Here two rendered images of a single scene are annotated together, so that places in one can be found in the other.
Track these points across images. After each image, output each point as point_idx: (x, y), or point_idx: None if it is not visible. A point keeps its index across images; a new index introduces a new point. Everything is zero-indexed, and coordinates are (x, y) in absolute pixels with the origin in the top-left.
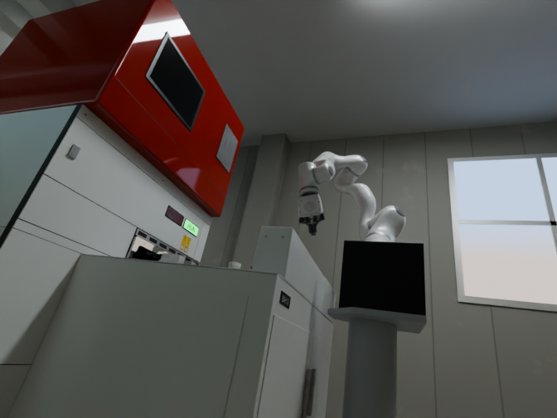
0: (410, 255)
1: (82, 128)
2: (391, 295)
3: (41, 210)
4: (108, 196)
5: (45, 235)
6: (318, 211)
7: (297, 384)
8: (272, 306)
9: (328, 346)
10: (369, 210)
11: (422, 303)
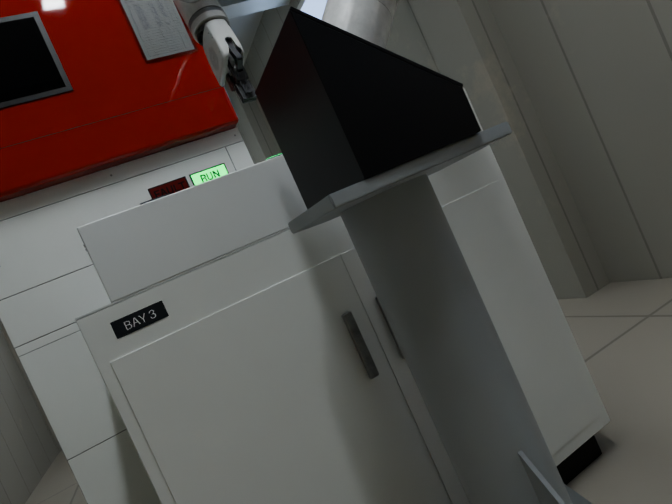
0: (295, 54)
1: None
2: (324, 159)
3: (23, 327)
4: (66, 258)
5: (48, 340)
6: (221, 59)
7: (307, 356)
8: (95, 359)
9: (474, 201)
10: None
11: (349, 149)
